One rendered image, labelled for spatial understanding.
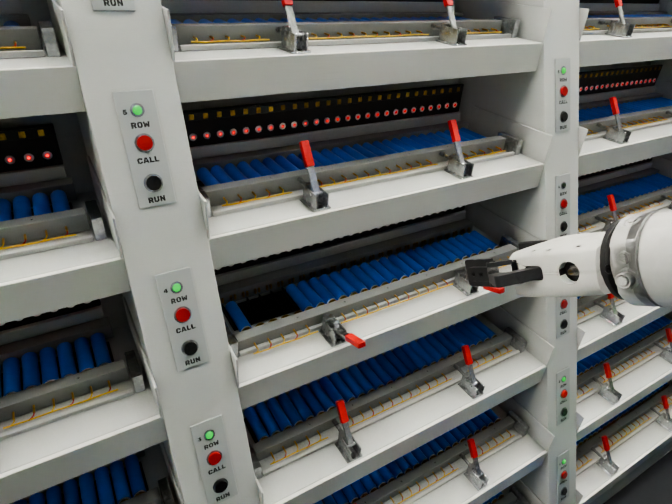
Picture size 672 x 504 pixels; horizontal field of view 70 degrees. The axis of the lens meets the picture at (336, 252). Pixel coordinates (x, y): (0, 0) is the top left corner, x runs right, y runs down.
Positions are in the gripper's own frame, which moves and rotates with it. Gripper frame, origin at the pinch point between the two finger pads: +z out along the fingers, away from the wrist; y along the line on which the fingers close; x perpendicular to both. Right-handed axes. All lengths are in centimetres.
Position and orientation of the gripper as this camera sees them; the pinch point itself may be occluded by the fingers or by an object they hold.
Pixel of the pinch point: (502, 262)
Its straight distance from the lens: 61.5
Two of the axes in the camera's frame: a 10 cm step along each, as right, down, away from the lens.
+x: -2.2, -9.7, -0.7
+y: 8.6, -2.3, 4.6
